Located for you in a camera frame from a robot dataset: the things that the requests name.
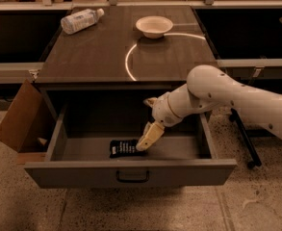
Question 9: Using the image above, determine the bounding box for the dark rxbar blueberry wrapper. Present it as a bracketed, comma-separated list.
[110, 140, 146, 158]

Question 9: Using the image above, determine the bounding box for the white bowl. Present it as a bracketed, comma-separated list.
[136, 16, 173, 39]

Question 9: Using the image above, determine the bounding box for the black drawer handle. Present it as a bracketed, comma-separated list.
[115, 170, 149, 184]

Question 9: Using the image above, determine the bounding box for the clear plastic water bottle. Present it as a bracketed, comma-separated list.
[61, 9, 104, 35]

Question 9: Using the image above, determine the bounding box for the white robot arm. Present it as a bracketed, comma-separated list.
[137, 64, 282, 151]

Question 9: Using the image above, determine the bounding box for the grey horizontal rail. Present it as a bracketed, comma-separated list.
[0, 63, 43, 84]

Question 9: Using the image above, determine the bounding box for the brown cardboard box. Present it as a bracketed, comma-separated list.
[0, 80, 56, 153]

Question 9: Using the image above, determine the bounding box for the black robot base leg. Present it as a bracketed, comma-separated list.
[229, 109, 262, 169]

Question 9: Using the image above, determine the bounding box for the open grey top drawer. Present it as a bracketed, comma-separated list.
[24, 105, 237, 188]

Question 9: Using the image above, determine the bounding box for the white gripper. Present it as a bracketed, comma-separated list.
[136, 92, 181, 151]

